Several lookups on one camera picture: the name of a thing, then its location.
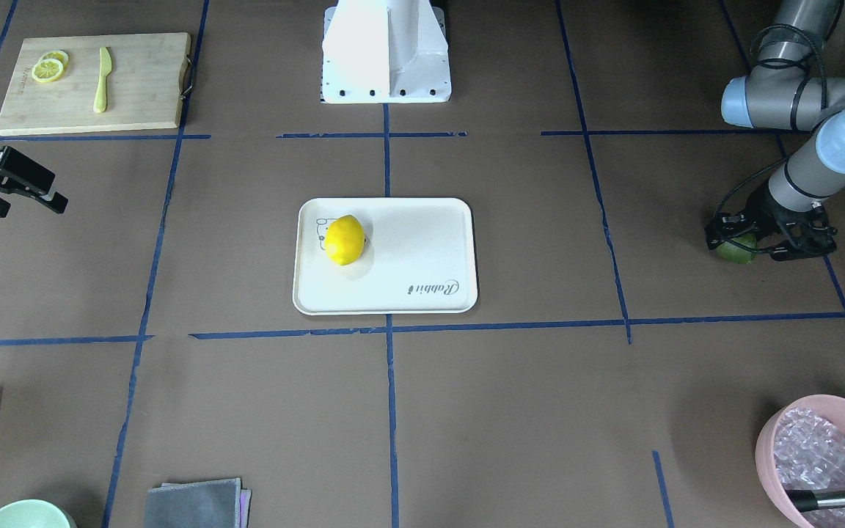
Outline green lime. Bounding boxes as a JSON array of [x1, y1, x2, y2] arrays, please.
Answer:
[[714, 232, 758, 264]]

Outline yellow lemon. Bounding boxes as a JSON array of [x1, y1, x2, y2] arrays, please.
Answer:
[[324, 215, 365, 266]]

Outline mint green bowl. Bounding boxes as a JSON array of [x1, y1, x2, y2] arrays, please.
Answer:
[[0, 499, 77, 528]]

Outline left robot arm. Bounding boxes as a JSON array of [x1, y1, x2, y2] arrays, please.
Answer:
[[704, 1, 845, 263]]

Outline grey folded cloth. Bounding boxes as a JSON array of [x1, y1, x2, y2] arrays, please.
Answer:
[[144, 478, 252, 527]]

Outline lemon slice front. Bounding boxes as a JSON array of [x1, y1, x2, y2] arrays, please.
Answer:
[[31, 58, 66, 84]]

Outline cream rabbit print tray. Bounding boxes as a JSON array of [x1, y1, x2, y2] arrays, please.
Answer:
[[291, 197, 478, 315]]

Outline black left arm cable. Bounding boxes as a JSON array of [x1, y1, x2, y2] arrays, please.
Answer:
[[712, 23, 830, 221]]

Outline yellow plastic knife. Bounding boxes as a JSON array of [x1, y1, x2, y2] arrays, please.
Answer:
[[92, 47, 113, 113]]

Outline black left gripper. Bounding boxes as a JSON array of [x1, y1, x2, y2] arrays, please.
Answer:
[[704, 183, 838, 262]]

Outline black and silver tongs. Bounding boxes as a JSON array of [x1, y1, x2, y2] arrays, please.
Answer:
[[786, 489, 845, 513]]

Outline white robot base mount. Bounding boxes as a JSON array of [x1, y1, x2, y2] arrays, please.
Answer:
[[320, 1, 453, 104]]

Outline pink bowl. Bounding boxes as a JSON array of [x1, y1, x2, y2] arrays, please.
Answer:
[[755, 395, 845, 528]]

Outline clear bubble wrap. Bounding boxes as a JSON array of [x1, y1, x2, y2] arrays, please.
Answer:
[[772, 408, 845, 528]]

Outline bamboo cutting board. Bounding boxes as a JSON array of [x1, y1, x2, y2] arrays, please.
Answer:
[[0, 32, 191, 135]]

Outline lemon slice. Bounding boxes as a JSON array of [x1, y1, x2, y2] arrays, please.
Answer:
[[40, 49, 70, 67], [31, 58, 66, 84]]

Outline lemon slice back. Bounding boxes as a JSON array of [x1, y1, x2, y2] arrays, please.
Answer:
[[40, 49, 70, 67]]

